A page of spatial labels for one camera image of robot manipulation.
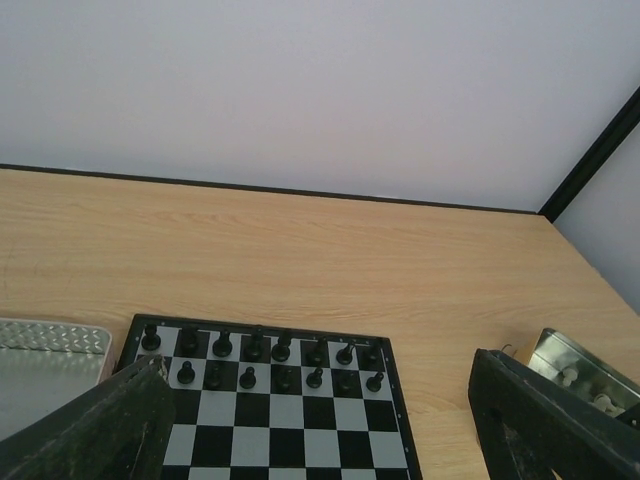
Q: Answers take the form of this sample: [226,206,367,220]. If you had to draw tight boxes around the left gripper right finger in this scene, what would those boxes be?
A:
[468,349,639,479]

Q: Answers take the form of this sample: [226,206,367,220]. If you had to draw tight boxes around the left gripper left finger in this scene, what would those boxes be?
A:
[1,355,176,479]

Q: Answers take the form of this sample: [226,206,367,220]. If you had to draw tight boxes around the black chess piece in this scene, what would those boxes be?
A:
[360,339,382,371]
[212,329,233,358]
[271,330,292,362]
[242,332,264,362]
[305,337,328,367]
[141,324,161,351]
[179,326,199,355]
[336,341,355,365]

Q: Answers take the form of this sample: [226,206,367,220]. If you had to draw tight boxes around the white piece in tin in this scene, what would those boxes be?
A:
[592,394,619,417]
[558,367,579,388]

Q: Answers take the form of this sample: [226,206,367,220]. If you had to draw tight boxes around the gold metal tin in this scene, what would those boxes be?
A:
[513,328,639,430]

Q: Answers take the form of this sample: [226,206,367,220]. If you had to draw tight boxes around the black pawn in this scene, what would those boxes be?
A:
[334,370,357,396]
[306,367,324,390]
[366,371,385,393]
[176,361,195,385]
[273,366,293,393]
[203,363,223,391]
[239,366,257,390]

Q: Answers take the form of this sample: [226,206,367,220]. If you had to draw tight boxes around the black and grey chessboard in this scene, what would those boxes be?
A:
[119,314,422,479]

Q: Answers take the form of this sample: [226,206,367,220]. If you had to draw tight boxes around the black aluminium frame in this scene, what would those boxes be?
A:
[1,93,639,220]

